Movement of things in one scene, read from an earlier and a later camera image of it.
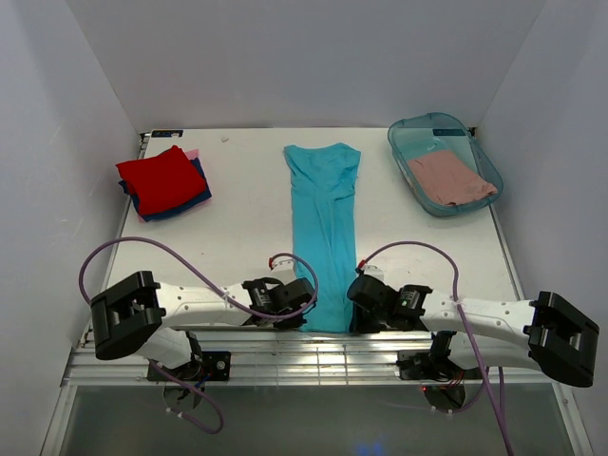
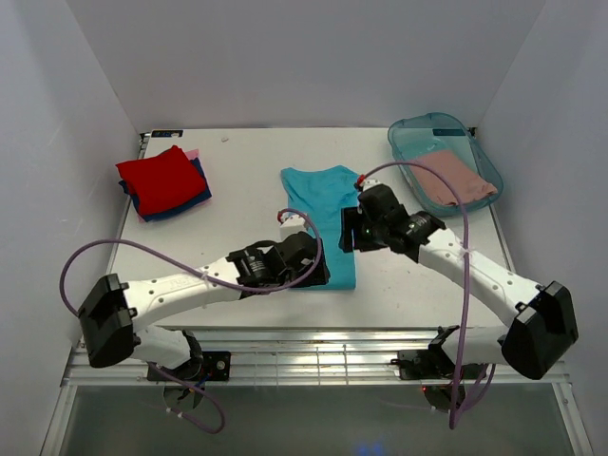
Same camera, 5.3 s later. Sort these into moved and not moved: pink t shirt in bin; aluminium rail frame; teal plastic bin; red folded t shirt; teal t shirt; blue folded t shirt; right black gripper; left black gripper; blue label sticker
Moved: teal t shirt; left black gripper; right black gripper
Not moved: teal plastic bin; blue folded t shirt; aluminium rail frame; blue label sticker; pink t shirt in bin; red folded t shirt
